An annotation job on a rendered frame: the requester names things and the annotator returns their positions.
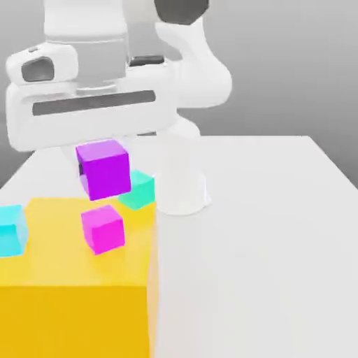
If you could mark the small purple cube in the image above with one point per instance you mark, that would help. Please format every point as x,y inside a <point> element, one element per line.
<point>107,172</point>

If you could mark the large yellow box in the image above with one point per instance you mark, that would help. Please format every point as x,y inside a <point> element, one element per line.
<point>70,293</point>

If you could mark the small magenta cube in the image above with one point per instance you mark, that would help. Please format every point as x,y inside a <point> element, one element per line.
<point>105,230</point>

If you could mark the small cyan cube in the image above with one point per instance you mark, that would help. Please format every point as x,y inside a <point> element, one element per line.
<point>11,232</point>

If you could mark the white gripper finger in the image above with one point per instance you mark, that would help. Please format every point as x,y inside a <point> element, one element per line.
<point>70,159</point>

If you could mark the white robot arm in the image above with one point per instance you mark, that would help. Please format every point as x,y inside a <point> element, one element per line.
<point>195,81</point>

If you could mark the small teal cube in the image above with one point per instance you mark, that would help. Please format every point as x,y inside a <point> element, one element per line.
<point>139,190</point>

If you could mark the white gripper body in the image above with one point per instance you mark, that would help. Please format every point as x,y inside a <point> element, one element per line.
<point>92,123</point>

